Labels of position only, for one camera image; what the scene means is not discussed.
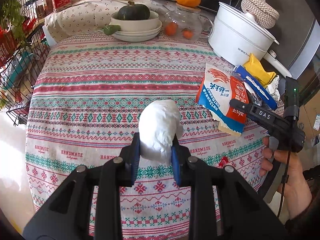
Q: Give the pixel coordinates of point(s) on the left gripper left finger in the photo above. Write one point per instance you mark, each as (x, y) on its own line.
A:
(87, 203)

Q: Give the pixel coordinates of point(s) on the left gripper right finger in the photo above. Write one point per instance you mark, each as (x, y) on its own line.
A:
(222, 204)

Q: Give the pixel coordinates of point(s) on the blue cardboard box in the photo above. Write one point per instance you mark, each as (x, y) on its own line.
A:
(256, 86)

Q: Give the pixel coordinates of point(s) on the yellow snack wrapper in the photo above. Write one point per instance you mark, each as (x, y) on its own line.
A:
(255, 68)

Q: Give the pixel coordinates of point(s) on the white tissue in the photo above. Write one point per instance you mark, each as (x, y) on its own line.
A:
(159, 124)

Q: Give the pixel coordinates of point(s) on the person's right hand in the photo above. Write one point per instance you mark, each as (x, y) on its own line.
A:
(296, 191)

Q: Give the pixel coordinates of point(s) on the crumpled white paper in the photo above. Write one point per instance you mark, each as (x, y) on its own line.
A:
(272, 88)

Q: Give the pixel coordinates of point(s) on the grey refrigerator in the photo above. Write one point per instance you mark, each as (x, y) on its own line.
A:
(297, 32)

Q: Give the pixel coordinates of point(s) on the white electric cooking pot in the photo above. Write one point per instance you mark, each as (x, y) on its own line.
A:
(235, 36)

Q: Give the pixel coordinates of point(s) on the patterned tablecloth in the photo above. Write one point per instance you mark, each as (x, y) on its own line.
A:
(86, 107)

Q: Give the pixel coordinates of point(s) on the white bowl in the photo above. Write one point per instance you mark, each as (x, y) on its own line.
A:
(136, 25)

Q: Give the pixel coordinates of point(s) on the white stacked plates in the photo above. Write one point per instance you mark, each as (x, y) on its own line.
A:
(138, 36)

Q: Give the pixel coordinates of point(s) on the small green pepper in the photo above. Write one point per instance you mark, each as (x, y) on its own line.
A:
(111, 29)

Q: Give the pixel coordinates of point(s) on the green kabocha squash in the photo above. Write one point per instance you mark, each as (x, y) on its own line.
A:
(134, 12)

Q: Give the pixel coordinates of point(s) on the floral cloth bundle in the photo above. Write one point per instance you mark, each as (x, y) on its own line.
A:
(90, 15)

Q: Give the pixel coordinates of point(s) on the woven rope basket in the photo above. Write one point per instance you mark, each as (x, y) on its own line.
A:
(263, 14)

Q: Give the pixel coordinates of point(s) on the black wire rack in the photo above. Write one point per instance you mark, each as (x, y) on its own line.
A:
(24, 50)

